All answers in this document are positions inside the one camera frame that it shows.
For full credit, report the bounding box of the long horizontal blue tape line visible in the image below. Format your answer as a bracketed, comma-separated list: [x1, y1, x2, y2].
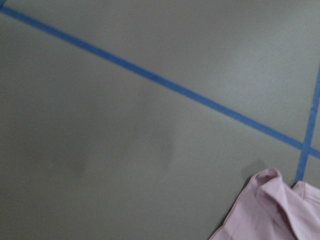
[0, 5, 320, 160]

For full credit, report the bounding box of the pink t-shirt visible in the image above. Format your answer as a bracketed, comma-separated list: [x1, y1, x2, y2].
[210, 168, 320, 240]

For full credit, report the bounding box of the long vertical blue tape line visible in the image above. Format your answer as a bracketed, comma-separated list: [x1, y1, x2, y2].
[294, 70, 320, 183]

